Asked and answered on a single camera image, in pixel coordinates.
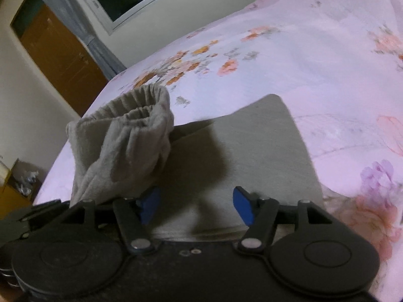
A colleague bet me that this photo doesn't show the bed with floral sheet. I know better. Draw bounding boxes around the bed with floral sheet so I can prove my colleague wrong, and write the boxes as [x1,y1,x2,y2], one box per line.
[33,0,403,302]

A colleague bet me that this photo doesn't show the small figurines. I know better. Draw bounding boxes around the small figurines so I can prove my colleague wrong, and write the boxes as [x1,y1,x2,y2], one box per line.
[15,169,39,193]

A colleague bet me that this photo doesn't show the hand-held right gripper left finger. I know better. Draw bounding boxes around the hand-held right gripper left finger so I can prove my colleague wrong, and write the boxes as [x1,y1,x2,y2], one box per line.
[68,186,160,255]

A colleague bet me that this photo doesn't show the grey pants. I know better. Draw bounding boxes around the grey pants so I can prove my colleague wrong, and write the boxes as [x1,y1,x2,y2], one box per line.
[66,85,325,243]

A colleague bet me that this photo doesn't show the grey curtain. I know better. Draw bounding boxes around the grey curtain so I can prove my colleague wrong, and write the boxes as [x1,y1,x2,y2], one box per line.
[27,0,127,81]

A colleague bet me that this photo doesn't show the wooden shelf cabinet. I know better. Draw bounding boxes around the wooden shelf cabinet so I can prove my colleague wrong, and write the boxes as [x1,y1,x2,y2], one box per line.
[0,159,48,221]

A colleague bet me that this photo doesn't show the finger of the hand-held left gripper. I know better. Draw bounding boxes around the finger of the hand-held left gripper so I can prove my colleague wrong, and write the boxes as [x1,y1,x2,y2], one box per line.
[6,200,62,238]

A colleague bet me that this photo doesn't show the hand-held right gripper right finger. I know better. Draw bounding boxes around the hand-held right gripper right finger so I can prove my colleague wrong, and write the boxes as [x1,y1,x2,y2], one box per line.
[232,186,329,255]

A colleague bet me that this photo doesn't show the brown wooden door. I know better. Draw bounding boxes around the brown wooden door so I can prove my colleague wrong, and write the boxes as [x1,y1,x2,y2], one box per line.
[11,0,109,117]

